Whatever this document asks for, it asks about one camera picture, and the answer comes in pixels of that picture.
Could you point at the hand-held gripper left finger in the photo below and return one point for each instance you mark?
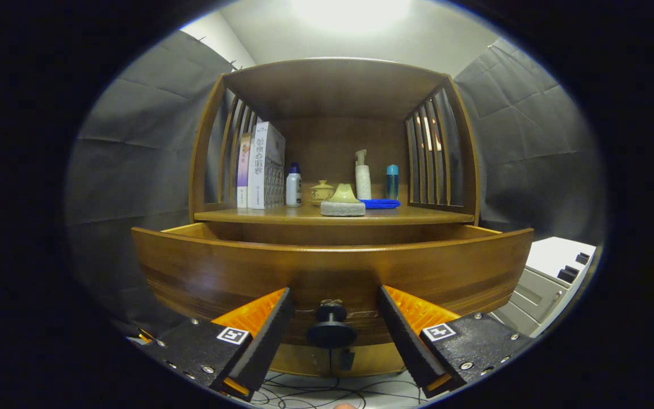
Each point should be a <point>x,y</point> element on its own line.
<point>267,335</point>

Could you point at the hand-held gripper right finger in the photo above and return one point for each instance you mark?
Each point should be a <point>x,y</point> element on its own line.
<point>403,335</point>

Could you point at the black drawer knob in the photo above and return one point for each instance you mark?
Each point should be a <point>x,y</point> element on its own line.
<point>331,329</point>

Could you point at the wooden drawer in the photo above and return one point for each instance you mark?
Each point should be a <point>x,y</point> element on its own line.
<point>361,272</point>

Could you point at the wooden cabinet door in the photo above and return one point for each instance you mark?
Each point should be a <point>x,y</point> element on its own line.
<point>304,360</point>
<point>378,358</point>

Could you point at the wooden countertop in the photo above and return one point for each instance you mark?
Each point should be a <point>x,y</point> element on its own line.
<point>418,215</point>

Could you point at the white drawer unit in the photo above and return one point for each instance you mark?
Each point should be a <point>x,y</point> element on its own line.
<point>554,255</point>

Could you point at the wooden cabinet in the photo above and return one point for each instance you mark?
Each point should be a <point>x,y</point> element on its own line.
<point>332,85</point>

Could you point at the black door latch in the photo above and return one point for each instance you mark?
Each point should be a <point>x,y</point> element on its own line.
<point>347,359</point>

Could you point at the blue folded cloth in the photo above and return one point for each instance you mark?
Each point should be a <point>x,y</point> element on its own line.
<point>382,203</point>

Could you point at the white bottle with blue cap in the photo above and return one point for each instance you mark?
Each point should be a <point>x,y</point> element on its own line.
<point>293,190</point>

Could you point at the yellow lidded teacup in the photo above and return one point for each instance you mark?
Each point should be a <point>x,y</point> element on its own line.
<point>320,193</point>

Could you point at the clear blue bottle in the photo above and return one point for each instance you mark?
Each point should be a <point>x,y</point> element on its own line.
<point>392,183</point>

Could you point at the white pump bottle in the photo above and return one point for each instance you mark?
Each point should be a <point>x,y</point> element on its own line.
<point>363,182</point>

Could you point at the thin purple book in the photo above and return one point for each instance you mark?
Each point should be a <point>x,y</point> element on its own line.
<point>243,170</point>

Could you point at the thick white book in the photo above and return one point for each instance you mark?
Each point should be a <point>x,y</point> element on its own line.
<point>264,165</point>

